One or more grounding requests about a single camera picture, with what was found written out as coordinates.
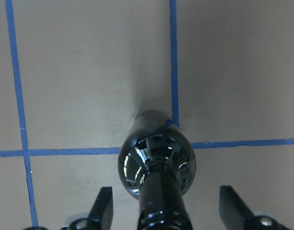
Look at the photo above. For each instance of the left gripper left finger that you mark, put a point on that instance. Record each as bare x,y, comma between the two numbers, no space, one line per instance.
101,214

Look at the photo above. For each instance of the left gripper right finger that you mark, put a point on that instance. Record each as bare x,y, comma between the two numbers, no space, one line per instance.
234,213

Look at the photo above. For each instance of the black wine bottle being moved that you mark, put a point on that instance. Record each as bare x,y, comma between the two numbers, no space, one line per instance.
157,166

